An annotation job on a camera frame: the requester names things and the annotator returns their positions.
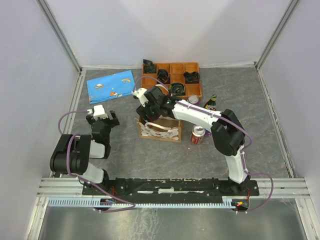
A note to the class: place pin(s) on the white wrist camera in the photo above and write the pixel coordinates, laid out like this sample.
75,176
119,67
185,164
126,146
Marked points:
98,112
140,95

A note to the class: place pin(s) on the green glass bottle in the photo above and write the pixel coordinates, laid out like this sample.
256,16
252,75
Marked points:
211,103

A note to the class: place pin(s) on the rolled black orange tie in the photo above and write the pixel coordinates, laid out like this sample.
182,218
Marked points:
163,76

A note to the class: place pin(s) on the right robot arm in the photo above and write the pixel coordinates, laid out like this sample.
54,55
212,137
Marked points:
226,130

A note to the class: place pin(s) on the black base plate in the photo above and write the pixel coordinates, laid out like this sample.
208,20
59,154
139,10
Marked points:
173,191

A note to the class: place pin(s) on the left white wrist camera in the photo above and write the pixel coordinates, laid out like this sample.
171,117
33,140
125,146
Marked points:
98,112

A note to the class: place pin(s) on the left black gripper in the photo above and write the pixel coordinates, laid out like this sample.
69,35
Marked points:
113,122

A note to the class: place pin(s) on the aluminium frame rail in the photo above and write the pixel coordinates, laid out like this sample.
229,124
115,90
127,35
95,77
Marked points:
59,187

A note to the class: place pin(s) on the purple soda can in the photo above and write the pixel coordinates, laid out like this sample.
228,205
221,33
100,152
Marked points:
207,133
193,99

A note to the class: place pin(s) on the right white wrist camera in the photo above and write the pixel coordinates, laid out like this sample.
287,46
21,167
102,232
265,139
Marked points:
140,95

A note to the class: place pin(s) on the blue space print cloth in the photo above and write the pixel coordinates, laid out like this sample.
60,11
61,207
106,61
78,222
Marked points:
110,87

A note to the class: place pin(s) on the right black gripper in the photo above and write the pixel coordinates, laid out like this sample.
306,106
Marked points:
142,112

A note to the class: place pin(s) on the wooden compartment tray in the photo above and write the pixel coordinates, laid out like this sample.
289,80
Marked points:
176,72

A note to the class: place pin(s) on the rolled black tie right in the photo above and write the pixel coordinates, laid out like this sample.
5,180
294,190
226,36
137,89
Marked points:
191,77

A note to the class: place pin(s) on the canvas tote bag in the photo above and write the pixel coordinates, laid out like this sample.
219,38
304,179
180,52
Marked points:
165,128

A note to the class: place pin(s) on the purple soda can front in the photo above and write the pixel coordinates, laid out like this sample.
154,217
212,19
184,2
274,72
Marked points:
207,133

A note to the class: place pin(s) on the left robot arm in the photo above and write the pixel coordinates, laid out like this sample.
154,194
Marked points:
72,155

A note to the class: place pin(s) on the red soda can front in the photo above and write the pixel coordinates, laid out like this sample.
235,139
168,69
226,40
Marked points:
197,134

